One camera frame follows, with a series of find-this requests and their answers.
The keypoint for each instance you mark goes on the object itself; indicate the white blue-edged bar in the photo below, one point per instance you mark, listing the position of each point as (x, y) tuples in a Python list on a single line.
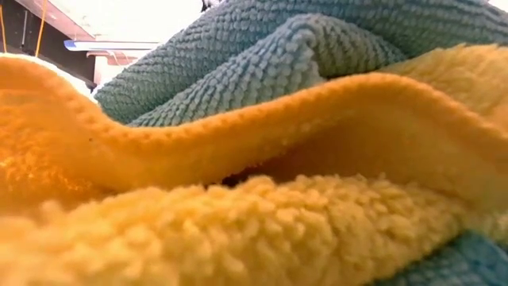
[(111, 45)]

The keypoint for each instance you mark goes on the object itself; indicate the dark brown shelving unit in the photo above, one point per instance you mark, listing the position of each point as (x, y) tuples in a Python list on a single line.
[(59, 55)]

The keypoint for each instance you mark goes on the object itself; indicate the yellow microfiber towel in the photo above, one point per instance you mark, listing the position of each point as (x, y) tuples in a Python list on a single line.
[(238, 222)]

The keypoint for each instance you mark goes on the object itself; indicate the teal microfiber towel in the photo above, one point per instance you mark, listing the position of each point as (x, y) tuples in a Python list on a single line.
[(238, 59)]

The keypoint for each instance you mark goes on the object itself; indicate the white pink box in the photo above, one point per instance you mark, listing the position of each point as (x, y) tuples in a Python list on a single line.
[(107, 69)]

